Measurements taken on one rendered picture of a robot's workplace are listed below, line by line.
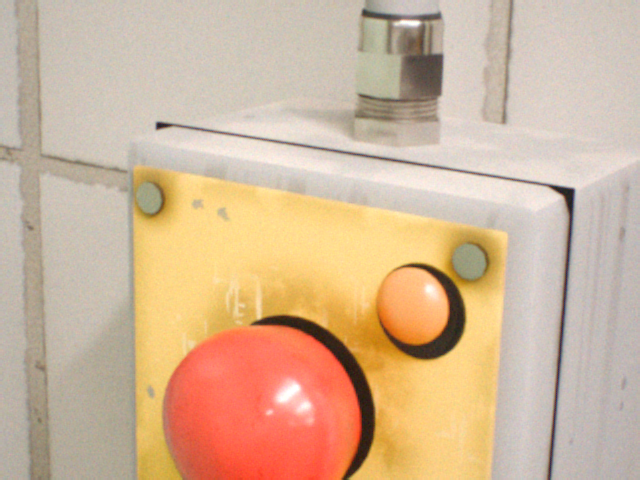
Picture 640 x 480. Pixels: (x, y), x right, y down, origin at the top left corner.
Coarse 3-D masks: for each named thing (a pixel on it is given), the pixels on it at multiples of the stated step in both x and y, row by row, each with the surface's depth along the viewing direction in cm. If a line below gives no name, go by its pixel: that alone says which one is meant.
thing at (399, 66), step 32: (384, 0) 28; (416, 0) 28; (384, 32) 28; (416, 32) 28; (384, 64) 28; (416, 64) 28; (384, 96) 28; (416, 96) 28; (384, 128) 28; (416, 128) 28
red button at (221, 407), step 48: (240, 336) 26; (288, 336) 26; (192, 384) 26; (240, 384) 25; (288, 384) 25; (336, 384) 26; (192, 432) 26; (240, 432) 25; (288, 432) 25; (336, 432) 25
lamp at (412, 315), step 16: (400, 272) 25; (416, 272) 25; (384, 288) 25; (400, 288) 25; (416, 288) 25; (432, 288) 25; (384, 304) 25; (400, 304) 25; (416, 304) 25; (432, 304) 24; (448, 304) 25; (384, 320) 25; (400, 320) 25; (416, 320) 25; (432, 320) 25; (400, 336) 25; (416, 336) 25; (432, 336) 25
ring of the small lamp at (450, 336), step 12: (408, 264) 25; (420, 264) 25; (444, 276) 25; (444, 288) 25; (456, 288) 25; (456, 300) 25; (456, 312) 25; (456, 324) 25; (444, 336) 25; (456, 336) 25; (408, 348) 26; (420, 348) 25; (432, 348) 25; (444, 348) 25
